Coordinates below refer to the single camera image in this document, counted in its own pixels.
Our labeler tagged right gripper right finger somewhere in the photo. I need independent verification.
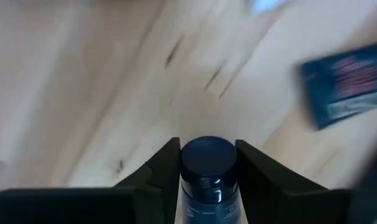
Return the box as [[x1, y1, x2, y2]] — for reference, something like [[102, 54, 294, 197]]
[[235, 139, 353, 224]]

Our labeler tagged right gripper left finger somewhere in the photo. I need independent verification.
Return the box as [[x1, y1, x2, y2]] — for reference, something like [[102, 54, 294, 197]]
[[113, 137, 181, 224]]

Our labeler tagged dark blue travel tube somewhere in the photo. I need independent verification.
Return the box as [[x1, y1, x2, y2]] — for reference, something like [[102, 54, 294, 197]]
[[179, 136, 242, 224], [299, 42, 377, 131]]

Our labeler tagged light blue packaged item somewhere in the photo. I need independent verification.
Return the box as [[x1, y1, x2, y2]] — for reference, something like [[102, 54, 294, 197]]
[[249, 0, 289, 15]]

